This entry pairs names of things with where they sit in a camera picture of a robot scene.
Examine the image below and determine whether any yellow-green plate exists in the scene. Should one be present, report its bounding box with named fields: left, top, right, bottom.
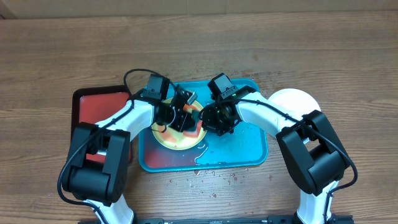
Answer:
left=150, top=96, right=208, bottom=151

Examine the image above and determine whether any white plate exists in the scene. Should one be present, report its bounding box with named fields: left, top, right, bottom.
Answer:
left=269, top=88, right=321, bottom=119

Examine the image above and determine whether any red sponge with green pad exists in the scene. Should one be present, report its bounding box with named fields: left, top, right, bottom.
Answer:
left=183, top=103, right=203, bottom=122

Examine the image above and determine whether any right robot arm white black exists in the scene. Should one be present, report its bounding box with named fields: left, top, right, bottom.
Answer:
left=198, top=73, right=354, bottom=223

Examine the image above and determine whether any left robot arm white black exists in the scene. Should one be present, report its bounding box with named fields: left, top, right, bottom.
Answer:
left=57, top=71, right=197, bottom=223

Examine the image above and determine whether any teal plastic tray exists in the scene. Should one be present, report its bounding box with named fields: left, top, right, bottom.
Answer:
left=138, top=78, right=269, bottom=173

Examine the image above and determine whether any dark red tray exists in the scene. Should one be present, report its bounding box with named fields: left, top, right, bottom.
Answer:
left=70, top=85, right=133, bottom=164

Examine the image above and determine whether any black rail at table edge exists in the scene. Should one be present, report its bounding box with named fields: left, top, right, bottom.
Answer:
left=78, top=214, right=354, bottom=224

